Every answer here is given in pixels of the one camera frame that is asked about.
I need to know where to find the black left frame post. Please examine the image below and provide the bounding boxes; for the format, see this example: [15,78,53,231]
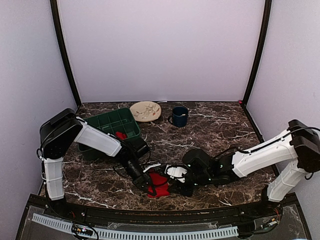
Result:
[49,0,82,108]

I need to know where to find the left circuit board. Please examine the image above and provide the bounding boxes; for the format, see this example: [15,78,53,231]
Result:
[71,224,94,237]

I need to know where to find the red sock with white pattern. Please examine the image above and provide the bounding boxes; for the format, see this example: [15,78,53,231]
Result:
[115,131,128,140]

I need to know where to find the white slotted cable duct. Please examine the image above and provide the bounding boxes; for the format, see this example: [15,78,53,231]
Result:
[31,213,239,240]

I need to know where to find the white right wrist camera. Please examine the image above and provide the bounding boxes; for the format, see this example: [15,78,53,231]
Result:
[164,165,188,183]

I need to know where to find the black frame post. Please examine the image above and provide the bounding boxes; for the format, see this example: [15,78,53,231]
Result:
[242,0,273,108]
[49,0,82,108]

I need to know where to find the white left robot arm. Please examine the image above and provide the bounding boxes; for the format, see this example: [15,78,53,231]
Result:
[36,108,157,218]

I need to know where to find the dark blue enamel mug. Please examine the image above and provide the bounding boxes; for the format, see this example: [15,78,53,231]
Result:
[167,106,189,128]

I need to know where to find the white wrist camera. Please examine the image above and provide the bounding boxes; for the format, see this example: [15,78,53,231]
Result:
[164,165,188,183]
[143,163,162,173]

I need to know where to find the green plastic divided crate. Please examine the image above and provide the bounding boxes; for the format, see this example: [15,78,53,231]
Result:
[74,107,141,160]

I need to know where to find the black right frame post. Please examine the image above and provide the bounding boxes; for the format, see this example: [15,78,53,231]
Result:
[242,0,273,108]

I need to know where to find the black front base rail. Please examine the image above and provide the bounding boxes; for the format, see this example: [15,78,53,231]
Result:
[16,193,311,240]

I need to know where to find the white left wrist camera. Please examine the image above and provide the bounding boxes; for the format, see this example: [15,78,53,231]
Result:
[143,163,162,173]

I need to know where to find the beige floral ceramic plate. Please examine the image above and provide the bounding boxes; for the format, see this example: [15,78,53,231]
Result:
[129,101,162,123]

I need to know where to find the circuit board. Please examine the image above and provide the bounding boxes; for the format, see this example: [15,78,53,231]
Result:
[260,218,279,230]
[71,224,94,237]

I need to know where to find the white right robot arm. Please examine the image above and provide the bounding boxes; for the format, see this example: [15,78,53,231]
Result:
[164,119,320,217]

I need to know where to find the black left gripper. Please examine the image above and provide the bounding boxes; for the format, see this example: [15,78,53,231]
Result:
[120,158,156,196]

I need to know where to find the right circuit board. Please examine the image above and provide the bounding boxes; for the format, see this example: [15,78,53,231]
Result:
[260,218,279,230]

